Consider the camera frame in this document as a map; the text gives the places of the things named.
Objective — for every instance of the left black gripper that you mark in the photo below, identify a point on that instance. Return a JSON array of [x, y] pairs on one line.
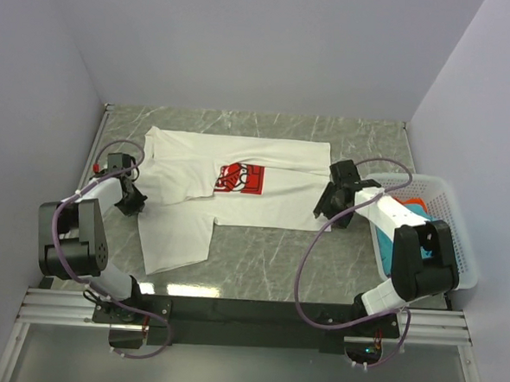
[[138, 203]]

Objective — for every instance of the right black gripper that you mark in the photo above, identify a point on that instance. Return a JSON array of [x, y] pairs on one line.
[[323, 205]]

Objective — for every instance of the white red-print t-shirt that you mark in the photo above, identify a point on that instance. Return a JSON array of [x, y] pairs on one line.
[[195, 181]]

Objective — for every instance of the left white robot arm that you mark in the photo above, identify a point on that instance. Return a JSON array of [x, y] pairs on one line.
[[72, 238]]

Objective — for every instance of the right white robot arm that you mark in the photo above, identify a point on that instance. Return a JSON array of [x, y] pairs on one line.
[[413, 278]]

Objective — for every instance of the orange t-shirt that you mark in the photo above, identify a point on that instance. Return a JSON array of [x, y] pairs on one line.
[[414, 201]]

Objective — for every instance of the blue t-shirt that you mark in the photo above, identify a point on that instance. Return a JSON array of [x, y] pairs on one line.
[[406, 248]]

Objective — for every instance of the white plastic laundry basket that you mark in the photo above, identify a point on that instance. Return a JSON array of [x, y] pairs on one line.
[[441, 204]]

